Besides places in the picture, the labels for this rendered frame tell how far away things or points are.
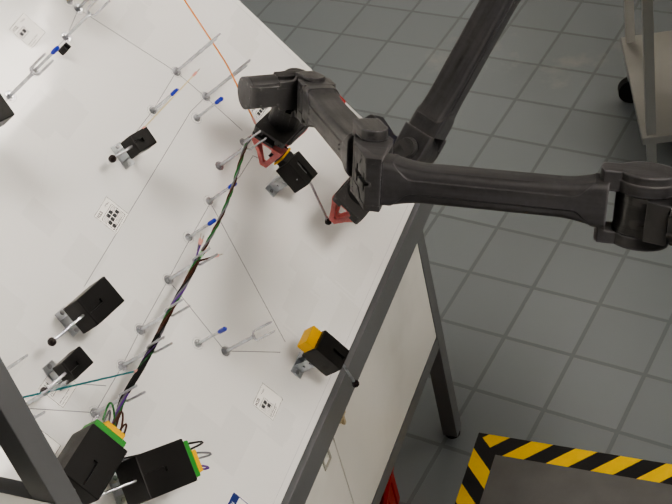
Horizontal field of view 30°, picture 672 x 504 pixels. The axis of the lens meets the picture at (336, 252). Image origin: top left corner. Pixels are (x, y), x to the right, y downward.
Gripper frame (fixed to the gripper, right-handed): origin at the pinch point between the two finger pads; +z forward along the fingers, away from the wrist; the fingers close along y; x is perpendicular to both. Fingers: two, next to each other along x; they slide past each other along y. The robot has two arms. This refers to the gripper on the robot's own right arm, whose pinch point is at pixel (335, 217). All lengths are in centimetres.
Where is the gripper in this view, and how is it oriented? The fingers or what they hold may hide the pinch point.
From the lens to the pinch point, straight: 236.5
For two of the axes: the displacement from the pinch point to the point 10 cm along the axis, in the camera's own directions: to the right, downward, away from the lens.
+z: -5.1, 4.6, 7.2
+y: -4.6, 5.7, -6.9
